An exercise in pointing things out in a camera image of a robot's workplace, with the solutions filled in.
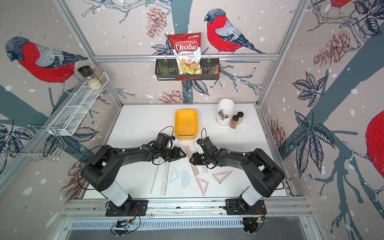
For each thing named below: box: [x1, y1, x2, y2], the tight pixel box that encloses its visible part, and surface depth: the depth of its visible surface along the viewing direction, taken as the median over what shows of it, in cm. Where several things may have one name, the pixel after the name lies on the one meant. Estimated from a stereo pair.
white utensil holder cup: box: [216, 98, 235, 127], surface depth 104 cm
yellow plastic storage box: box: [174, 109, 198, 140], surface depth 109 cm
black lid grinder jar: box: [77, 65, 94, 80], surface depth 81 cm
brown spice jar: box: [230, 115, 239, 129], surface depth 103 cm
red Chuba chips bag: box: [168, 32, 203, 75], surface depth 84 cm
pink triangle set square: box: [195, 177, 209, 197], surface depth 83 cm
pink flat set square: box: [211, 170, 234, 184], surface depth 87 cm
